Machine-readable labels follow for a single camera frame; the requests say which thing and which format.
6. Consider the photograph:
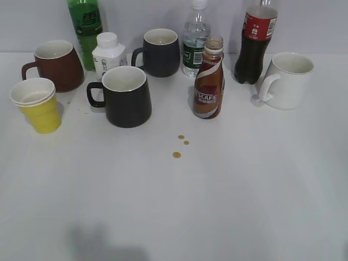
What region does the brown Nescafe coffee bottle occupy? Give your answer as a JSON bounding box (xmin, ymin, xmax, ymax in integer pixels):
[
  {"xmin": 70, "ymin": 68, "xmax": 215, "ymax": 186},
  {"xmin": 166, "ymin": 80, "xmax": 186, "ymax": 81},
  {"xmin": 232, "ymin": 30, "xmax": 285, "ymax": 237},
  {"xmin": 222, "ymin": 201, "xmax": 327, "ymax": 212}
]
[{"xmin": 193, "ymin": 36, "xmax": 225, "ymax": 119}]

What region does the yellow paper cup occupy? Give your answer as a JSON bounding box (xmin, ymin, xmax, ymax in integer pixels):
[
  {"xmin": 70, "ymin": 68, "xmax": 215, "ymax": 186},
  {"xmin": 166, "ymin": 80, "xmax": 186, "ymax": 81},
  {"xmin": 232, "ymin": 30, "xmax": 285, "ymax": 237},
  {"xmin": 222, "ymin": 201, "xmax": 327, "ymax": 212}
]
[{"xmin": 9, "ymin": 78, "xmax": 61, "ymax": 134}]

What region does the black ceramic mug front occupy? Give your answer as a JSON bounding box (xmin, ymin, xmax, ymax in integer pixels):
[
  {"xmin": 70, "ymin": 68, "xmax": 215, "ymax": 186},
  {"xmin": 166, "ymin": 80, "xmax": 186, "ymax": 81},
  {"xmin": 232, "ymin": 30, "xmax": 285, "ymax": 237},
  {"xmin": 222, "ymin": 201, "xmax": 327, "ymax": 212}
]
[{"xmin": 86, "ymin": 66, "xmax": 152, "ymax": 128}]

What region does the dark grey ceramic mug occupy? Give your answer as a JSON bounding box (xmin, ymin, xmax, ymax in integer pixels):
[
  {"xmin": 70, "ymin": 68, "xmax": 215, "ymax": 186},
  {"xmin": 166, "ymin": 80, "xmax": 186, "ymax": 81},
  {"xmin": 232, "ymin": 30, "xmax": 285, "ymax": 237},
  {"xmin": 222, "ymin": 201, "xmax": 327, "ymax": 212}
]
[{"xmin": 131, "ymin": 28, "xmax": 181, "ymax": 78}]

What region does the small white milk bottle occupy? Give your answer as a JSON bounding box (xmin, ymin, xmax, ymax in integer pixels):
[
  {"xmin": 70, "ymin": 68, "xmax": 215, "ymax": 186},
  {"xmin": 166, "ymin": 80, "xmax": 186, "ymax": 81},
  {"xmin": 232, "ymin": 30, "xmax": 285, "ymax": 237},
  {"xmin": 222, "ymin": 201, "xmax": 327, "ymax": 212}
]
[{"xmin": 92, "ymin": 32, "xmax": 127, "ymax": 82}]

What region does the clear water bottle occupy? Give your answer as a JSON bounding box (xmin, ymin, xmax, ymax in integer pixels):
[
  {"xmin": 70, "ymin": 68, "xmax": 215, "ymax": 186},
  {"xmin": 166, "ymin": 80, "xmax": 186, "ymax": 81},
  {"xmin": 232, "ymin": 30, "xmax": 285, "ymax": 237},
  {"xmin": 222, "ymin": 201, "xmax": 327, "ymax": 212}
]
[{"xmin": 182, "ymin": 0, "xmax": 211, "ymax": 78}]

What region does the white ceramic mug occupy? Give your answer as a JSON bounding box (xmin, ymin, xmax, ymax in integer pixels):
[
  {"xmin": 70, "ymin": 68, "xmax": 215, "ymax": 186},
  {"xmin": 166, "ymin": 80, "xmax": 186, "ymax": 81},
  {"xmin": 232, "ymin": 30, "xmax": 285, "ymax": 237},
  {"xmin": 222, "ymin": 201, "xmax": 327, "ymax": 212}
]
[{"xmin": 258, "ymin": 52, "xmax": 314, "ymax": 110}]

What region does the cola bottle red label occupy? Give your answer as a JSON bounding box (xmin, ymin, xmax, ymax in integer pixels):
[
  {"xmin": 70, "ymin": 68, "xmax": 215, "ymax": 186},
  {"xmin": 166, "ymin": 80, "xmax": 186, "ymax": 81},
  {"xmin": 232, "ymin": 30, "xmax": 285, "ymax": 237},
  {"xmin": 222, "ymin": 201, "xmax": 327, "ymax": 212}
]
[{"xmin": 234, "ymin": 1, "xmax": 278, "ymax": 84}]

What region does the brown ceramic mug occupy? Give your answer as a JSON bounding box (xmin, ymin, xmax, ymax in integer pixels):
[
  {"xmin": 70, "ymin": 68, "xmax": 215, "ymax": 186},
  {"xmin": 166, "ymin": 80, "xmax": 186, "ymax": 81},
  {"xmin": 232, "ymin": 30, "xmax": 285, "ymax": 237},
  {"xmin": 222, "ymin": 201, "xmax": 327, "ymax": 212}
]
[{"xmin": 21, "ymin": 40, "xmax": 84, "ymax": 92}]

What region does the green soda bottle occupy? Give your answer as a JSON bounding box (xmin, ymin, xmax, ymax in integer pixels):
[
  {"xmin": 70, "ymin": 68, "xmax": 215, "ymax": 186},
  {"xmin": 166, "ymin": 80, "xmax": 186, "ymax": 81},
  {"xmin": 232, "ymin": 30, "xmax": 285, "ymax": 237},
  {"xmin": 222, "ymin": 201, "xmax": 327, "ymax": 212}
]
[{"xmin": 66, "ymin": 0, "xmax": 103, "ymax": 71}]

